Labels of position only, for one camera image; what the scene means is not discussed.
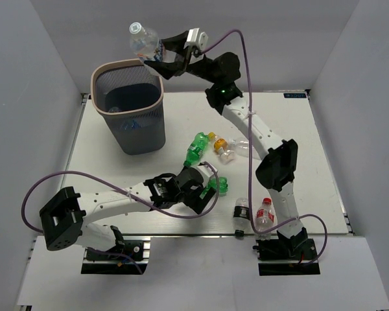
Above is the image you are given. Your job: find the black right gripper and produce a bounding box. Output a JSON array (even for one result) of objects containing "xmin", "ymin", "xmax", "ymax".
[{"xmin": 144, "ymin": 30, "xmax": 220, "ymax": 86}]

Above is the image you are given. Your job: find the green Sprite bottle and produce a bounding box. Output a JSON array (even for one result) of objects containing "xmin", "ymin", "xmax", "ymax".
[
  {"xmin": 183, "ymin": 132, "xmax": 209, "ymax": 168},
  {"xmin": 207, "ymin": 177, "xmax": 229, "ymax": 196}
]

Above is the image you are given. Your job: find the blue orange label bottle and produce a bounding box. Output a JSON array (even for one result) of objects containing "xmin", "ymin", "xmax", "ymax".
[{"xmin": 129, "ymin": 22, "xmax": 165, "ymax": 62}]

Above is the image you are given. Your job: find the clear unlabelled plastic bottle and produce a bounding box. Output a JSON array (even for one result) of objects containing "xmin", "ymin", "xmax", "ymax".
[{"xmin": 228, "ymin": 137, "xmax": 249, "ymax": 157}]

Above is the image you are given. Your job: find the blue label water bottle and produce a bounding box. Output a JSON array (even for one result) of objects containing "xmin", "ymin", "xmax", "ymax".
[{"xmin": 108, "ymin": 106, "xmax": 150, "ymax": 132}]

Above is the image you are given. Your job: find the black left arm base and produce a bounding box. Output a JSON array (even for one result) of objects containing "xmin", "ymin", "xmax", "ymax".
[{"xmin": 81, "ymin": 236, "xmax": 150, "ymax": 275}]

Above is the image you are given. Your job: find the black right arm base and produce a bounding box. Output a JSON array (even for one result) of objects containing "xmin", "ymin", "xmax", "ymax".
[{"xmin": 252, "ymin": 238, "xmax": 320, "ymax": 277}]

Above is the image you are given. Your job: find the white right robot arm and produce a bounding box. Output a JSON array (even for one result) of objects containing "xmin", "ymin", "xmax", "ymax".
[{"xmin": 144, "ymin": 29, "xmax": 308, "ymax": 259}]

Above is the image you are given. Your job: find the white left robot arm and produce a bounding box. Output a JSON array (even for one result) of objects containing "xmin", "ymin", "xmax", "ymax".
[{"xmin": 40, "ymin": 163, "xmax": 217, "ymax": 259}]

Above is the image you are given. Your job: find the grey mesh waste bin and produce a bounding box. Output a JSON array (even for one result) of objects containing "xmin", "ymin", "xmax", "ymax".
[{"xmin": 90, "ymin": 59, "xmax": 166, "ymax": 156}]

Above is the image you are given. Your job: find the black label water bottle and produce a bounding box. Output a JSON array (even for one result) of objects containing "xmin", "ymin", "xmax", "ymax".
[{"xmin": 232, "ymin": 198, "xmax": 250, "ymax": 238}]

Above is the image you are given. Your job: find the orange label clear bottle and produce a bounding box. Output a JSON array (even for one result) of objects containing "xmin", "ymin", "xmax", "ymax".
[{"xmin": 208, "ymin": 132, "xmax": 235, "ymax": 164}]

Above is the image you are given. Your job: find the red cap clear bottle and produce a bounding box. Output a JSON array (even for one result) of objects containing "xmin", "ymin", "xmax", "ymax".
[{"xmin": 255, "ymin": 198, "xmax": 275, "ymax": 231}]

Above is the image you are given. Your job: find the blue table corner label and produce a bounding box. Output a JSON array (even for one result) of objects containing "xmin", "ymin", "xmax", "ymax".
[{"xmin": 283, "ymin": 93, "xmax": 307, "ymax": 98}]

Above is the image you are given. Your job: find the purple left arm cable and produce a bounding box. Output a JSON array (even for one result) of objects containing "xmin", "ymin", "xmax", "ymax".
[{"xmin": 21, "ymin": 161, "xmax": 220, "ymax": 233}]

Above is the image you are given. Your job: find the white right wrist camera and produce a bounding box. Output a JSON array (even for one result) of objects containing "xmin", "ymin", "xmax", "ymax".
[{"xmin": 186, "ymin": 28, "xmax": 208, "ymax": 51}]

